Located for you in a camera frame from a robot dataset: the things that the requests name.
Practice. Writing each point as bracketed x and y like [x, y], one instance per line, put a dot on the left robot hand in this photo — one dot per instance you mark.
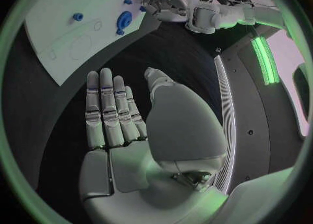
[168, 1]

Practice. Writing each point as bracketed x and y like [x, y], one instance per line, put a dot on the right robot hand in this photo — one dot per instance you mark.
[176, 122]

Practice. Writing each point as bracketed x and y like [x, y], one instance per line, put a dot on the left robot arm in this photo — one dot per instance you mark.
[220, 16]

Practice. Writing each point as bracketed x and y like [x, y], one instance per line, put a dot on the white task board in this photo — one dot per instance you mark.
[61, 32]

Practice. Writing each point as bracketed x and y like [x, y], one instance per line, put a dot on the small blue peg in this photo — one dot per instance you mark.
[142, 9]
[127, 1]

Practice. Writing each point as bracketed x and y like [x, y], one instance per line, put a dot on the blue gear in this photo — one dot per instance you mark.
[124, 20]

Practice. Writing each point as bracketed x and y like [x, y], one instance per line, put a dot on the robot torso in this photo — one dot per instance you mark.
[249, 110]

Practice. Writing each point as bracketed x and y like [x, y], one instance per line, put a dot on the blue round peg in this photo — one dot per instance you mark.
[77, 16]

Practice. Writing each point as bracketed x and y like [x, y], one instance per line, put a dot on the glowing light bar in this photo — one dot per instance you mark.
[266, 61]

